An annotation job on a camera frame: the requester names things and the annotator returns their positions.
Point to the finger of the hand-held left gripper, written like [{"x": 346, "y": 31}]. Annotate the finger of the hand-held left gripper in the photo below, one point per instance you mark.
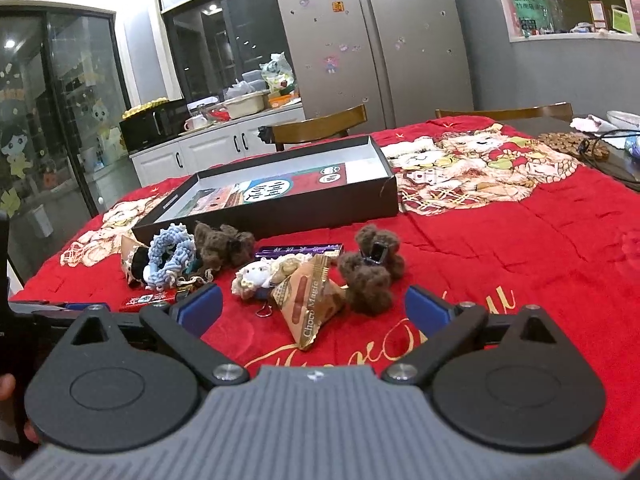
[{"x": 87, "y": 306}]

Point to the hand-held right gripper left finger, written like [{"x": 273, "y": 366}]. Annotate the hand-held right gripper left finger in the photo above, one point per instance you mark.
[{"x": 202, "y": 307}]

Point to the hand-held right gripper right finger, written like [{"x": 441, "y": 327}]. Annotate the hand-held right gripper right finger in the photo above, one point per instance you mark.
[{"x": 425, "y": 310}]

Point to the blue crochet scrunchie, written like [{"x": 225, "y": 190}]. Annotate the blue crochet scrunchie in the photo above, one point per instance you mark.
[{"x": 170, "y": 255}]

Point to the black binder clip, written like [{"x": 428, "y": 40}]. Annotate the black binder clip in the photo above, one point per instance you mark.
[{"x": 270, "y": 296}]

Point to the small brown cardboard box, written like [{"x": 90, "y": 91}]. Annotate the small brown cardboard box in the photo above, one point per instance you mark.
[{"x": 305, "y": 305}]

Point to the purple playing card box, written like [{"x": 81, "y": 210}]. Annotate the purple playing card box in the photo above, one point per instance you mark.
[{"x": 300, "y": 250}]

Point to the black shallow cardboard box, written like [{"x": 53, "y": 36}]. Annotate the black shallow cardboard box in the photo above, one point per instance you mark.
[{"x": 300, "y": 210}]

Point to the person's left hand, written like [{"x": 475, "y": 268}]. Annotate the person's left hand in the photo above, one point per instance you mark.
[{"x": 6, "y": 387}]

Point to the red candy bar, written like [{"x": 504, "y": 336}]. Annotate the red candy bar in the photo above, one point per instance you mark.
[{"x": 150, "y": 300}]

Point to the black and white scrunchie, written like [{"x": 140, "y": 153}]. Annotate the black and white scrunchie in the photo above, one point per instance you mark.
[{"x": 139, "y": 267}]

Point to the red printed bear blanket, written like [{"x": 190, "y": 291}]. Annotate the red printed bear blanket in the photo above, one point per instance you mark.
[{"x": 500, "y": 260}]

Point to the white kitchen cabinet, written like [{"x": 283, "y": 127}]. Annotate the white kitchen cabinet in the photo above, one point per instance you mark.
[{"x": 210, "y": 150}]

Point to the glass sliding door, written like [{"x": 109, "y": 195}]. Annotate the glass sliding door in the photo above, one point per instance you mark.
[{"x": 60, "y": 135}]

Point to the white mug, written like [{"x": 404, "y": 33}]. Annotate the white mug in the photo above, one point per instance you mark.
[{"x": 196, "y": 122}]

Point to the black microwave oven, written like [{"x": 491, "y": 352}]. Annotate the black microwave oven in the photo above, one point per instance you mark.
[{"x": 150, "y": 127}]

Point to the red plastic bag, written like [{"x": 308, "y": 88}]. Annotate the red plastic bag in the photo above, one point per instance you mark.
[{"x": 219, "y": 115}]

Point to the yellow fringed cover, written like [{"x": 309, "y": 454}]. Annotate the yellow fringed cover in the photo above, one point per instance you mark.
[{"x": 142, "y": 106}]

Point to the cream plastic basin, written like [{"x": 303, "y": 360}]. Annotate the cream plastic basin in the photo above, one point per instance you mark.
[{"x": 245, "y": 105}]

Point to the wooden chair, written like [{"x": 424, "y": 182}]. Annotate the wooden chair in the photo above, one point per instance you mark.
[
  {"x": 320, "y": 125},
  {"x": 500, "y": 111}
]

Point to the wooden bead trivet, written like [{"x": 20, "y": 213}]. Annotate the wooden bead trivet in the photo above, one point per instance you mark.
[{"x": 565, "y": 144}]

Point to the white plastic bag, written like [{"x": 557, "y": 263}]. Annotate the white plastic bag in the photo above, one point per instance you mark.
[{"x": 240, "y": 89}]

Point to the orange food box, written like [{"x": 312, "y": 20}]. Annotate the orange food box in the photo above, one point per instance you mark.
[{"x": 284, "y": 101}]

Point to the stack of clear containers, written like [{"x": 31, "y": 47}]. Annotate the stack of clear containers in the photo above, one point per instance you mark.
[{"x": 251, "y": 76}]

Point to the green and white snack bag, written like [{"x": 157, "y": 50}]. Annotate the green and white snack bag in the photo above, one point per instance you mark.
[{"x": 277, "y": 72}]

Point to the white cloth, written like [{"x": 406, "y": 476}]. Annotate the white cloth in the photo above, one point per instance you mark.
[{"x": 587, "y": 124}]

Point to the silver double-door refrigerator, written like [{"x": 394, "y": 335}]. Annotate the silver double-door refrigerator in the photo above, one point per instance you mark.
[{"x": 380, "y": 60}]

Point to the cartoon figure fridge magnet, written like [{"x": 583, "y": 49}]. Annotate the cartoon figure fridge magnet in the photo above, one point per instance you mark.
[{"x": 330, "y": 65}]

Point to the dark kitchen window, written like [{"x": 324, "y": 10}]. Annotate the dark kitchen window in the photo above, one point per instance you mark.
[{"x": 225, "y": 40}]

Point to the green poster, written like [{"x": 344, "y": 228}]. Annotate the green poster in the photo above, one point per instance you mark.
[{"x": 530, "y": 7}]

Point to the clear drinking glasses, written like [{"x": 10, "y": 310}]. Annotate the clear drinking glasses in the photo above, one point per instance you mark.
[{"x": 556, "y": 10}]

